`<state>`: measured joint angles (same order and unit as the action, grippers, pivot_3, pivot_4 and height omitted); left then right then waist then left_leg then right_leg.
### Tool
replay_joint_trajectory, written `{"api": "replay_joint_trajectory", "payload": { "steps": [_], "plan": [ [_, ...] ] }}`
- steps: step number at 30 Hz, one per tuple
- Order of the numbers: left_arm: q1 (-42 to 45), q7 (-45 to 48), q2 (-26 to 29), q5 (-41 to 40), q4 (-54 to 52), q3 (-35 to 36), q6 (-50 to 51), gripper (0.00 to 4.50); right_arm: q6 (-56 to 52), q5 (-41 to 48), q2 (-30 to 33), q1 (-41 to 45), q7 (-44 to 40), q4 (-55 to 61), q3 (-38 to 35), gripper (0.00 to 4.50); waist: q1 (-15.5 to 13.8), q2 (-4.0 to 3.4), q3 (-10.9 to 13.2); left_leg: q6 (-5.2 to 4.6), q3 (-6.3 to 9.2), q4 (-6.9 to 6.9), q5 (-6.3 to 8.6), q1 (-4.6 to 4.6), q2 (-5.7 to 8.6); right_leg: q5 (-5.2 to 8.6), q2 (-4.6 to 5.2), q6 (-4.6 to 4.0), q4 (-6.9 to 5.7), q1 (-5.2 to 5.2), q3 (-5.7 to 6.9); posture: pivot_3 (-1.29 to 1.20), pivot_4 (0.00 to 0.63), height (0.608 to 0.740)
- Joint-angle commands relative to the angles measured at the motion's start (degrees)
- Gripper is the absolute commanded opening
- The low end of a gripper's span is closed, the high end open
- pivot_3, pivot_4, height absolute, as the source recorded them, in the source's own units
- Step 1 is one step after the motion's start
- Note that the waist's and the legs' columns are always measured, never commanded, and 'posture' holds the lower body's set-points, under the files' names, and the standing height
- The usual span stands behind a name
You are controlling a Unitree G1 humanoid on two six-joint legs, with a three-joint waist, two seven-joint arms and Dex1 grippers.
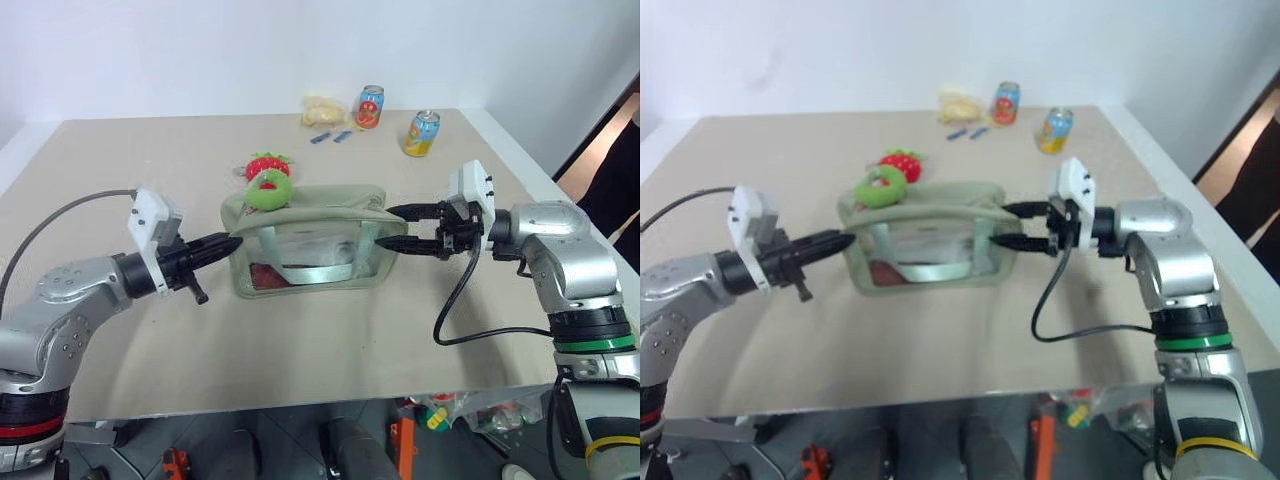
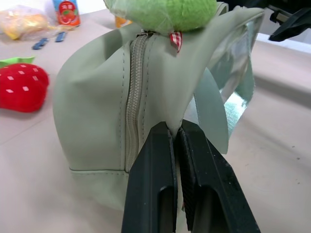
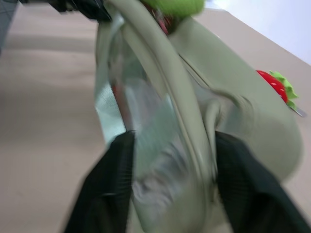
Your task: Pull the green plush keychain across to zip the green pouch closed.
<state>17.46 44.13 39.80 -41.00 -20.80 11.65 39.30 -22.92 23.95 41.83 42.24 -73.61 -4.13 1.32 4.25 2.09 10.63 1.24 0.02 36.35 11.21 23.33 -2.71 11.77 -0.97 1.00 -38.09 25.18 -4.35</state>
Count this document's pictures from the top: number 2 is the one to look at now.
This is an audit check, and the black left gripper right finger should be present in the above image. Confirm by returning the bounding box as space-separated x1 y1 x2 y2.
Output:
177 118 262 233

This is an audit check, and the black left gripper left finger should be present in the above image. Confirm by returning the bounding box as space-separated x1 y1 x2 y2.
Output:
121 121 179 233

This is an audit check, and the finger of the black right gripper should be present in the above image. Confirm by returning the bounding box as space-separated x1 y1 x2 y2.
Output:
269 7 311 42

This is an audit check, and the green zippered pouch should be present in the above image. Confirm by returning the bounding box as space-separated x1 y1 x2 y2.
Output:
52 2 265 214

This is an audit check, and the green plush keychain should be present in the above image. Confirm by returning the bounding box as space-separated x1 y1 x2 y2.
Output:
103 0 218 53

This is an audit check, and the red plush strawberry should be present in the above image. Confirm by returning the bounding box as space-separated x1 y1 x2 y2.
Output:
0 56 50 113

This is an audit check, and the orange and white cup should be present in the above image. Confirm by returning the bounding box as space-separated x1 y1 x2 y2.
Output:
114 15 133 29

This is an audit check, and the blue blister pack strip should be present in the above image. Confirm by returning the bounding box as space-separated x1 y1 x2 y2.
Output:
32 37 51 50
54 31 67 43

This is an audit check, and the orange juice can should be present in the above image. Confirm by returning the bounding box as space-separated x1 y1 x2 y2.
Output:
52 0 82 27

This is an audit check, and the clear plastic bag of snacks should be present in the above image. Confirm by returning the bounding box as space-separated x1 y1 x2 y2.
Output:
0 8 75 41

